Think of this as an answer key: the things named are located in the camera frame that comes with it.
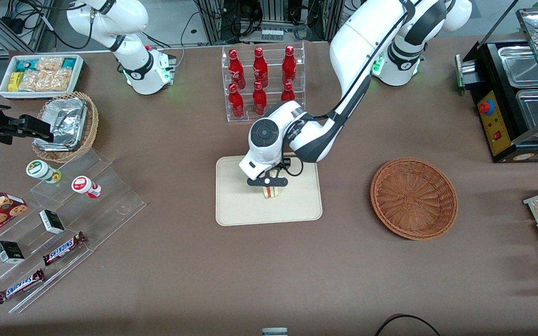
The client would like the beige rectangular plastic tray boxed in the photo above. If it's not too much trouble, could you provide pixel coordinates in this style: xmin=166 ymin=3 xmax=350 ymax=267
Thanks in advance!
xmin=215 ymin=155 xmax=323 ymax=227

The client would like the tan wicker basket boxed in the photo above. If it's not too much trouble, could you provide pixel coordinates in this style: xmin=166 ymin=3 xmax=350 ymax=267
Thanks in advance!
xmin=31 ymin=91 xmax=99 ymax=163

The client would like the round brown wicker basket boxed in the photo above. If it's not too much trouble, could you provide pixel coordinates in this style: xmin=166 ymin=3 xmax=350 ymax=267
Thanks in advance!
xmin=370 ymin=157 xmax=459 ymax=241

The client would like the aluminium foil container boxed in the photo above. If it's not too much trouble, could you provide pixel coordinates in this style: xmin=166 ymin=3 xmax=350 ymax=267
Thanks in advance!
xmin=39 ymin=97 xmax=88 ymax=152

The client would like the green lidded yogurt cup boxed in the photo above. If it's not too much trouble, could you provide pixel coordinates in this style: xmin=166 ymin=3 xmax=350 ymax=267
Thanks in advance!
xmin=26 ymin=159 xmax=62 ymax=184

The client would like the white plastic snack bin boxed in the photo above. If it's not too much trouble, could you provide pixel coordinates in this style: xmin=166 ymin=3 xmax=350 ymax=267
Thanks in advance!
xmin=0 ymin=54 xmax=85 ymax=100

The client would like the clear bag of crackers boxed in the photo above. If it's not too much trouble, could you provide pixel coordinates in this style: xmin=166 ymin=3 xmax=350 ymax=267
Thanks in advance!
xmin=19 ymin=69 xmax=73 ymax=92
xmin=35 ymin=56 xmax=64 ymax=72

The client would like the clear acrylic bottle rack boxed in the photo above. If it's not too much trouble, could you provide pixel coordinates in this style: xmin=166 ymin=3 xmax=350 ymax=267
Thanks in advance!
xmin=221 ymin=42 xmax=306 ymax=123

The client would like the red lidded yogurt cup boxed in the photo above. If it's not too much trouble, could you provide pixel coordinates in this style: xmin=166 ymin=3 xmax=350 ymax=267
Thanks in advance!
xmin=71 ymin=175 xmax=102 ymax=199

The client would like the small black box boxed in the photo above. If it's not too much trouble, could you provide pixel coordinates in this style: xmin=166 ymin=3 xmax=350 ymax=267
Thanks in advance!
xmin=39 ymin=209 xmax=66 ymax=235
xmin=0 ymin=240 xmax=25 ymax=265

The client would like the clear acrylic stepped display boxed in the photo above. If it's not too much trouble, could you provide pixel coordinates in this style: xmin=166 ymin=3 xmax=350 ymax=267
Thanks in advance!
xmin=0 ymin=148 xmax=148 ymax=314

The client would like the Snickers chocolate bar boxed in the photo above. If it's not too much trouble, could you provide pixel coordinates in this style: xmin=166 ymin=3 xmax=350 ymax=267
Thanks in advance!
xmin=42 ymin=231 xmax=88 ymax=267
xmin=0 ymin=268 xmax=46 ymax=305

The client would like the black food warmer machine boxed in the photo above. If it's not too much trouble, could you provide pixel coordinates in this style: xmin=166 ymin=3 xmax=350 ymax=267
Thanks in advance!
xmin=455 ymin=7 xmax=538 ymax=163

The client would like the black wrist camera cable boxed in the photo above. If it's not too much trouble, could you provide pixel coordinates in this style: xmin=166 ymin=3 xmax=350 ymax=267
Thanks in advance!
xmin=276 ymin=156 xmax=305 ymax=178

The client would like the black looped cable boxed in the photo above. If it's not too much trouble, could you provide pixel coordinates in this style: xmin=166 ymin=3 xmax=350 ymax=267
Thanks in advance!
xmin=374 ymin=313 xmax=440 ymax=336

